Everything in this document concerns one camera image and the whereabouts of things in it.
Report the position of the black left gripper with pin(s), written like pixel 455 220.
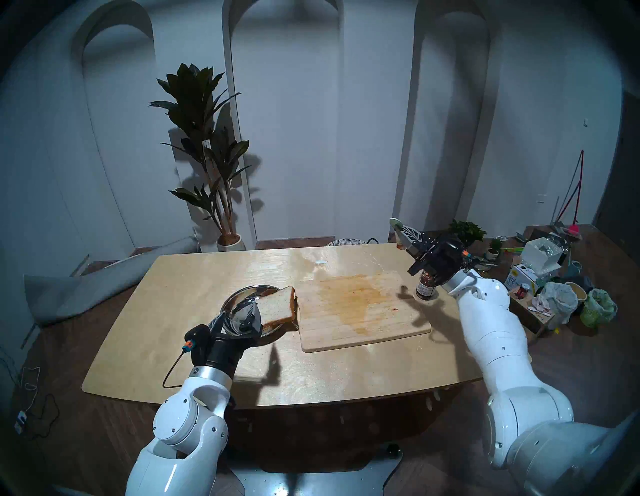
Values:
pixel 220 350

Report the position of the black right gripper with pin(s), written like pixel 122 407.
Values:
pixel 442 260

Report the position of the round steel plate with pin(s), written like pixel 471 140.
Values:
pixel 237 297

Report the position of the mint green plastic knife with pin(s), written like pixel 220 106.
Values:
pixel 395 223

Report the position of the slice of white bread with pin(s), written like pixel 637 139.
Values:
pixel 280 305

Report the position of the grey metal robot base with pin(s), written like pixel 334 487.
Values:
pixel 310 480

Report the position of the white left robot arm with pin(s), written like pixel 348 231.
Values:
pixel 185 420

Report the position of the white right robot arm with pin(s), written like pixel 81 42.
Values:
pixel 500 340

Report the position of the glass jam jar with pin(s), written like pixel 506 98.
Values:
pixel 425 291

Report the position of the bushy small potted plant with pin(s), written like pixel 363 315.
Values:
pixel 470 231

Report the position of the white plant pot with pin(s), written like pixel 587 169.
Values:
pixel 230 244

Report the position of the tiny potted plant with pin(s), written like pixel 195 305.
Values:
pixel 494 247

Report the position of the wooden cutting board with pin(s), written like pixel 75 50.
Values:
pixel 360 310

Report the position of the white yellow carton box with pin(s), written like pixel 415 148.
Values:
pixel 520 277

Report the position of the small red lidded jar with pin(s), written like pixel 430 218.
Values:
pixel 523 291

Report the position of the white open box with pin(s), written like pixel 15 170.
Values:
pixel 540 257

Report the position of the brown cardboard box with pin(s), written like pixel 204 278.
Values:
pixel 532 317

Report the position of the white plastic bag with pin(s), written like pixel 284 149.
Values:
pixel 557 300

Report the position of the grey green jug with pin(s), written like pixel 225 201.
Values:
pixel 576 269

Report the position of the beige cup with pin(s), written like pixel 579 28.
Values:
pixel 576 291

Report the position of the green plastic bag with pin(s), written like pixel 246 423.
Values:
pixel 597 307

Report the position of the tall dark green plant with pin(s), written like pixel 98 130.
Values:
pixel 192 100

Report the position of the white power strip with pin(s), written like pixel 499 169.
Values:
pixel 20 422

